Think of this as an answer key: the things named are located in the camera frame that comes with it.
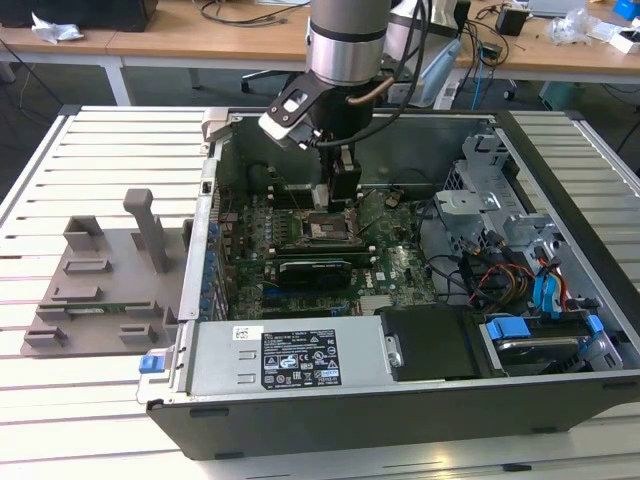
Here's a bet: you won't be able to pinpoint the CPU socket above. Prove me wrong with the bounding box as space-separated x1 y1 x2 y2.
297 208 359 246

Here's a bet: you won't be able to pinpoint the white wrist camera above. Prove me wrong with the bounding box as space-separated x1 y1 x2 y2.
257 82 321 150

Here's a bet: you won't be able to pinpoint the grey parts rack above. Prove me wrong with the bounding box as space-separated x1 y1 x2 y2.
22 187 197 359

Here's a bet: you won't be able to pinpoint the grey power supply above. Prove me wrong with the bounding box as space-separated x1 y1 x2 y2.
183 319 394 401

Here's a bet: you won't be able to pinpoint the hard disk blue carrier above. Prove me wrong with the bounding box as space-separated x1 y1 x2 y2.
478 313 604 377

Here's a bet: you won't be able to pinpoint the crumpled white paper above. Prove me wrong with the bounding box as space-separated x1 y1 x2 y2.
30 12 85 45

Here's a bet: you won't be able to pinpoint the blue flat data wire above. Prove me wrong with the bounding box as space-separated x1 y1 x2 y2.
530 273 562 321

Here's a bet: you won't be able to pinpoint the blue plastic latch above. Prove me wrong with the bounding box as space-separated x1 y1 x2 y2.
138 352 165 375

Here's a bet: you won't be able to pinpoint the metal socket locking lever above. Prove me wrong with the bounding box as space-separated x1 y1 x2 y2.
277 173 303 213

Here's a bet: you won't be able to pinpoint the white cardboard box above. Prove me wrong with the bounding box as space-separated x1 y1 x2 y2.
605 28 640 54

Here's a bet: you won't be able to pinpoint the teal box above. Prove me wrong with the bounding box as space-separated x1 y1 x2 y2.
538 80 587 112

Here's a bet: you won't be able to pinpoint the silver laptop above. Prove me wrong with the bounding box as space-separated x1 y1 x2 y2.
528 0 587 17

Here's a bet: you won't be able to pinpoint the white power strip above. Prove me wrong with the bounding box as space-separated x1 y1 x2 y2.
432 79 460 110

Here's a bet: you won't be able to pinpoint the black PC case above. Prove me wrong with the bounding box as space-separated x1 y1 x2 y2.
137 107 640 461

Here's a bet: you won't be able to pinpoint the silver chipset heatsink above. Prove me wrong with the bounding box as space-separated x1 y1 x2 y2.
358 293 397 315

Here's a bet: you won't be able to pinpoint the black plastic drive cover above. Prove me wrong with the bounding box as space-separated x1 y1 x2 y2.
373 305 485 384

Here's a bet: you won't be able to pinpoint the clear plastic bags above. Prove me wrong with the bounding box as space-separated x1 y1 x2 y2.
543 7 624 47

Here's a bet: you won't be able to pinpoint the green motherboard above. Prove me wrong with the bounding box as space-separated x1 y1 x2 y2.
217 187 441 321

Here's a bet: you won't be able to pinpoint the wooden desk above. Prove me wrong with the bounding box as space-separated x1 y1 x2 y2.
0 24 131 106
107 0 640 86

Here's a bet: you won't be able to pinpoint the green loose RAM stick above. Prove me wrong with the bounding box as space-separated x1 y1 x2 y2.
63 302 130 317

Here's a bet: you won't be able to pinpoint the yellow red power wires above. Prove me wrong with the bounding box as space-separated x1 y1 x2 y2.
474 263 532 304

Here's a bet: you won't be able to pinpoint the metal socket cover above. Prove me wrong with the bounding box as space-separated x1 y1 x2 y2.
347 188 399 240

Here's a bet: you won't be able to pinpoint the small black box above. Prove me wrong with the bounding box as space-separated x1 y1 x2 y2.
494 5 530 37

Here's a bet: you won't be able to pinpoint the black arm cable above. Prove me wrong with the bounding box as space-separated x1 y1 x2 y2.
317 0 434 149

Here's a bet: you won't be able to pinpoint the silver metal drive cage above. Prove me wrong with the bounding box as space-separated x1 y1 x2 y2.
430 130 559 281

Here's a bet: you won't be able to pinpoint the black monitor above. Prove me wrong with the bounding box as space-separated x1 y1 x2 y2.
0 0 161 32

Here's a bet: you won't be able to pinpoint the black graphics card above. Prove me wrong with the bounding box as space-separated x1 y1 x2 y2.
276 257 352 293

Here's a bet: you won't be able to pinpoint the black office chair base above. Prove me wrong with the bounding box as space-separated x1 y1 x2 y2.
241 67 306 99

